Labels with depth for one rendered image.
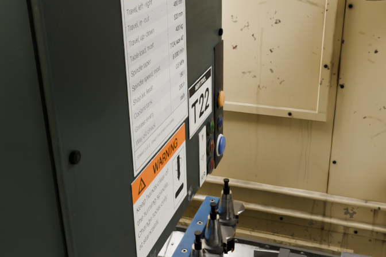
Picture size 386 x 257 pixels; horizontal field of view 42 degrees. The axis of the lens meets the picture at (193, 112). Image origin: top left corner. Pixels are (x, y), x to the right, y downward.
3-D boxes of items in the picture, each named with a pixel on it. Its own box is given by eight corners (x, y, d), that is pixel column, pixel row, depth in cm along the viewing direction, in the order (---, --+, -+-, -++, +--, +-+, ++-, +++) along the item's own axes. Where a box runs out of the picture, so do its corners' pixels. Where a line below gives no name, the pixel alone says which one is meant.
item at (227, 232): (236, 229, 124) (236, 226, 123) (231, 242, 119) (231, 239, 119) (209, 224, 126) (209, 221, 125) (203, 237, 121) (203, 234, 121)
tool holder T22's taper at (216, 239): (209, 233, 120) (209, 209, 117) (226, 238, 118) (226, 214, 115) (200, 242, 116) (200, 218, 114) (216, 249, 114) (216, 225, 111)
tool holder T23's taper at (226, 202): (220, 208, 129) (220, 186, 126) (236, 211, 128) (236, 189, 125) (215, 218, 125) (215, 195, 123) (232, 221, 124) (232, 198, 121)
